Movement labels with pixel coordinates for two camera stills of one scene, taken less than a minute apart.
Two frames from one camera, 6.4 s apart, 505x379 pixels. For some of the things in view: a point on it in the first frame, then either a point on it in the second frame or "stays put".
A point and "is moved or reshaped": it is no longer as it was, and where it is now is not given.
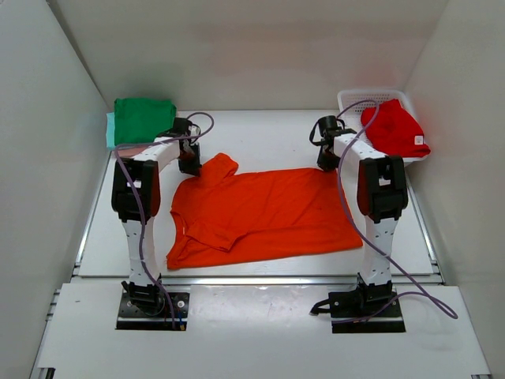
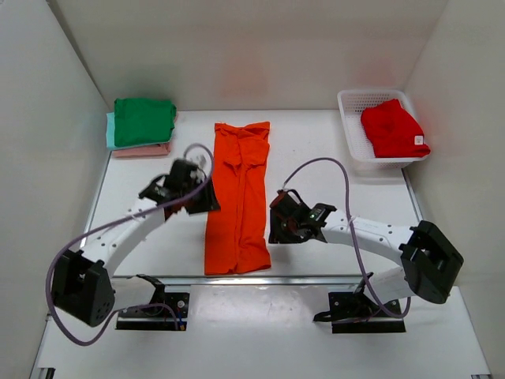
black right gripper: (325, 165) to (277, 237)
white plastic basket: (352, 103) stays put
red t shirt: (394, 130) stays put
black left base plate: (130, 317) stays put
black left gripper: (192, 169) to (207, 203)
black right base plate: (362, 312) stays put
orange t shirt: (226, 214) is moved or reshaped
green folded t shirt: (140, 120) stays put
